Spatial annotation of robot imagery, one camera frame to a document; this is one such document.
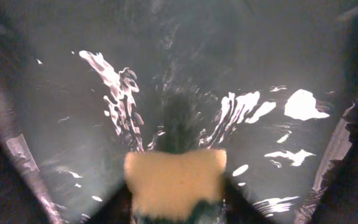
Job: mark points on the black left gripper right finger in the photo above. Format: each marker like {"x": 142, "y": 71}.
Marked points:
{"x": 238, "y": 209}

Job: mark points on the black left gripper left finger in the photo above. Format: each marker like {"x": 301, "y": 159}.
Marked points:
{"x": 117, "y": 209}

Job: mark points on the yellow green sponge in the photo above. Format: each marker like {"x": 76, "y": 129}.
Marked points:
{"x": 170, "y": 186}

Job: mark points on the dark green water basin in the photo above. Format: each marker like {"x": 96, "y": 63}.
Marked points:
{"x": 272, "y": 83}

